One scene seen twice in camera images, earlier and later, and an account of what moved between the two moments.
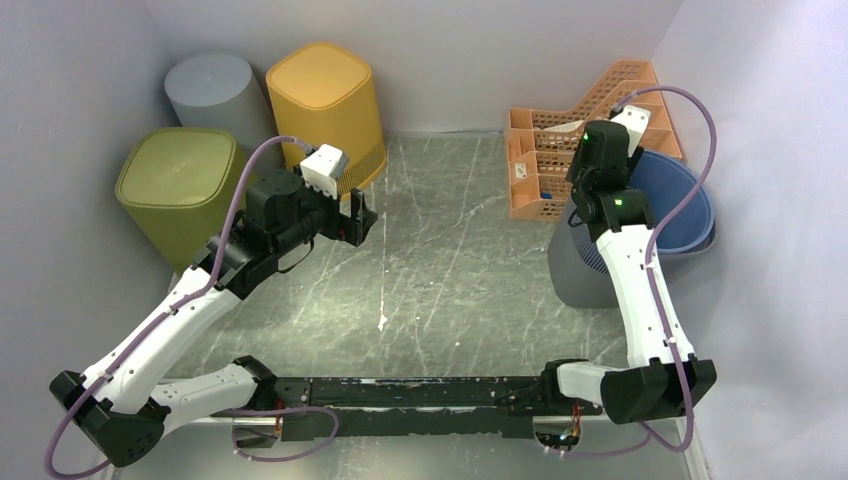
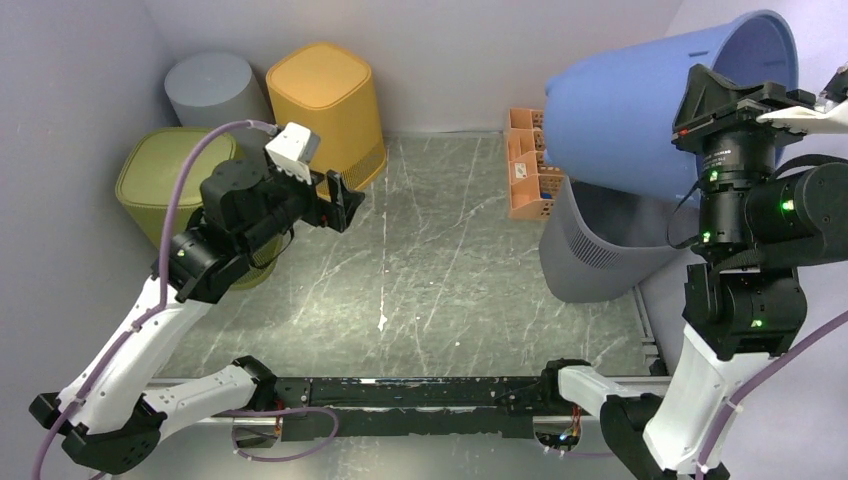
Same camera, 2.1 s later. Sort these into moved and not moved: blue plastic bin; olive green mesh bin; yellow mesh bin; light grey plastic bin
Moved: blue plastic bin
Not moved: olive green mesh bin; light grey plastic bin; yellow mesh bin
